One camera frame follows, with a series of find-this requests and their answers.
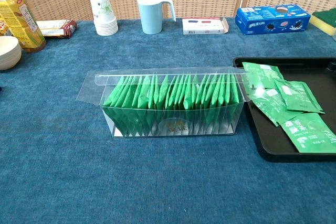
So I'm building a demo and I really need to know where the transparent plastic tea box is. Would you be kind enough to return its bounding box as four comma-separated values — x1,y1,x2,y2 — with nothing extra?
76,66,253,138

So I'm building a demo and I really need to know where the row of green tea sachets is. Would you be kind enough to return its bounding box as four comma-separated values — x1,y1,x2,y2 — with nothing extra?
102,73,244,137

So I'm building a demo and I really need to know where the white box red blue print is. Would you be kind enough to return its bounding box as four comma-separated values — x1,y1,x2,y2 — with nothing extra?
182,17,229,36

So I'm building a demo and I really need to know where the green tea sachet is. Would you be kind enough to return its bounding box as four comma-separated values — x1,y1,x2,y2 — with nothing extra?
280,112,336,154
241,61,285,90
274,79,326,115
248,87,303,127

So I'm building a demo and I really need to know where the black plastic tray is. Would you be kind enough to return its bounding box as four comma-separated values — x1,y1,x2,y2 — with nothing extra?
233,56,336,163

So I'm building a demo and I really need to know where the blue cookie box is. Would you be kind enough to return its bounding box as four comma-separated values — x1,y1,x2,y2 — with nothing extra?
235,4,312,36

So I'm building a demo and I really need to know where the yellow label tea bottle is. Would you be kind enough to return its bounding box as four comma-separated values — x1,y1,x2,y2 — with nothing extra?
0,0,47,53

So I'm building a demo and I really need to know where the blue tablecloth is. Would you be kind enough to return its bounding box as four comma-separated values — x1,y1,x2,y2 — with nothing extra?
0,17,336,224

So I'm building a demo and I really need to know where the stack of paper cups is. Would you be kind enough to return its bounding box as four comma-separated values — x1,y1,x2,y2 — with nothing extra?
89,0,119,37

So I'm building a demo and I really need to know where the white brown biscuit packet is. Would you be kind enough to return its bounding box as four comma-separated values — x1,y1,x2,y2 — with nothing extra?
36,19,78,39

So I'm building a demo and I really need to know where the cream bowl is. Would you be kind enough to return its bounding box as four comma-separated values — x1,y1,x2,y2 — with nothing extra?
0,36,23,71

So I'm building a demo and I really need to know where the green yellow sponge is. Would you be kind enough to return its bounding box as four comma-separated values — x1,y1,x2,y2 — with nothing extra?
309,8,336,35

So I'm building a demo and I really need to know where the gold snack bag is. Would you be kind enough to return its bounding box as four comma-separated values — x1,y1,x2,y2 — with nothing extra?
0,15,13,37

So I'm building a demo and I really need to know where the light blue handled mug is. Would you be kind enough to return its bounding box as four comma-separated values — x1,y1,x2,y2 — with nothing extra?
136,0,177,35

